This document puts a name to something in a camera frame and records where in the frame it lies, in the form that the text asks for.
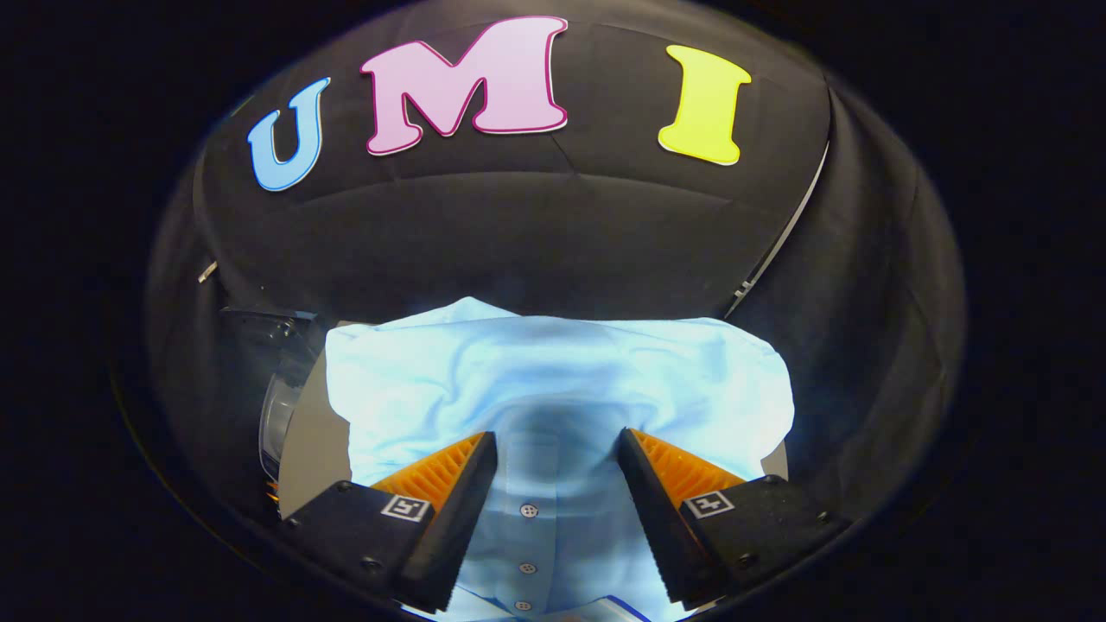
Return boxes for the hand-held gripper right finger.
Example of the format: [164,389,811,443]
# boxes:
[617,427,856,606]

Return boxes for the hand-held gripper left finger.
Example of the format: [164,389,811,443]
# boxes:
[281,430,499,614]

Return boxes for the light blue button shirt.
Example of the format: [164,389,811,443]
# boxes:
[325,296,796,622]

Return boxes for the black backdrop cloth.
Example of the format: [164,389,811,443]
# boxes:
[143,0,967,541]

